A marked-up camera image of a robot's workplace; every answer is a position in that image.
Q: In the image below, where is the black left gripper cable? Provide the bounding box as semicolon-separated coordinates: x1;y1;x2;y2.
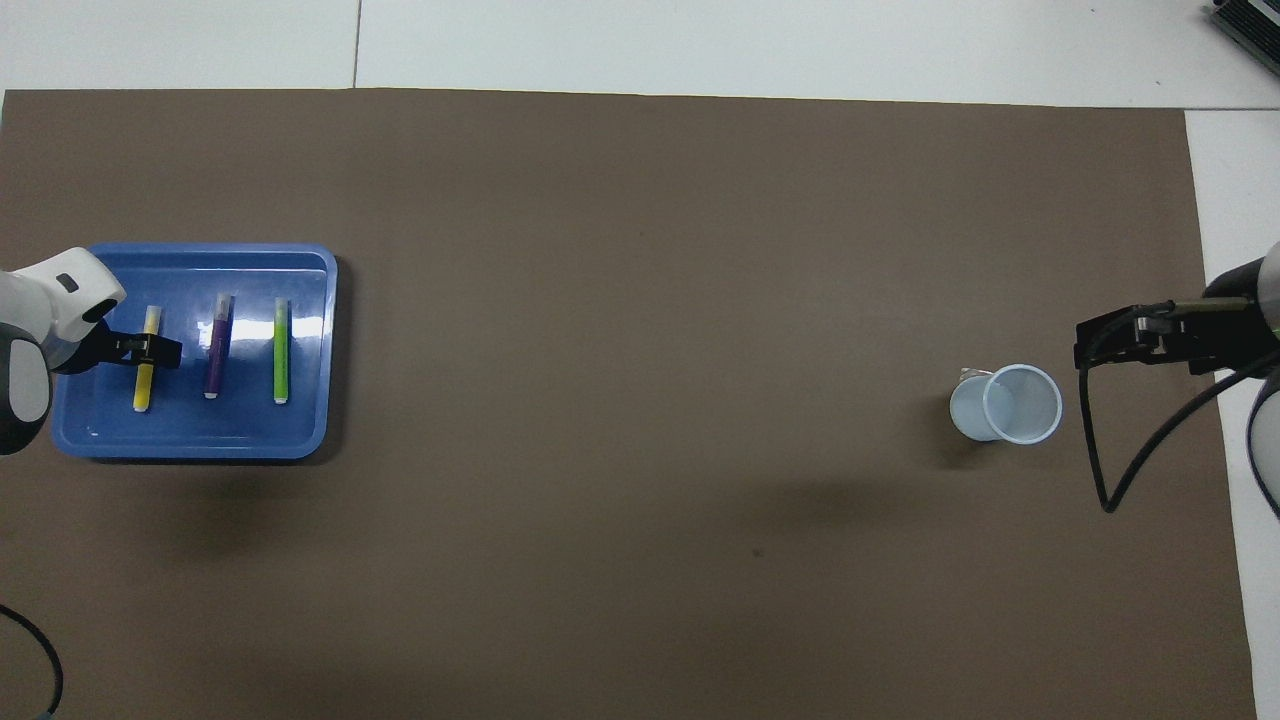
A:
0;603;65;719

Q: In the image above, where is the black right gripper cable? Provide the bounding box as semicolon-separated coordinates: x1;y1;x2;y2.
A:
1076;305;1280;515

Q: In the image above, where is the grey ribbed device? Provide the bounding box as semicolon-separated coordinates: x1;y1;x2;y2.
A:
1205;0;1280;76

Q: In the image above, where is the green pen white cap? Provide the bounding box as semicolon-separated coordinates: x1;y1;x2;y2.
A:
273;297;291;405

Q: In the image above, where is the translucent pale blue cup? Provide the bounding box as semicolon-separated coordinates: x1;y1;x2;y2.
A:
950;364;1063;445

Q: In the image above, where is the purple pen white cap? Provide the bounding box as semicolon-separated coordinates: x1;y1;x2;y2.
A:
204;293;235;401

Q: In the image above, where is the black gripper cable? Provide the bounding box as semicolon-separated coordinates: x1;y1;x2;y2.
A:
1076;305;1280;515
0;603;65;719

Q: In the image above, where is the brown table mat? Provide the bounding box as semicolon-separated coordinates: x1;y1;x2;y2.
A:
0;88;1259;720

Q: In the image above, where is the blue plastic tray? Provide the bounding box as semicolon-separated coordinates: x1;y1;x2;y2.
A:
50;242;339;461

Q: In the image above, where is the yellow pen white cap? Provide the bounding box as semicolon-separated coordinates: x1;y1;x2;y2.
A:
133;305;162;413

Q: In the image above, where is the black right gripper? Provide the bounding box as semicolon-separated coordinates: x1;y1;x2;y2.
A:
1074;258;1280;377

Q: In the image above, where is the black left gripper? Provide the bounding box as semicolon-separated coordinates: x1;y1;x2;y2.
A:
50;318;184;376

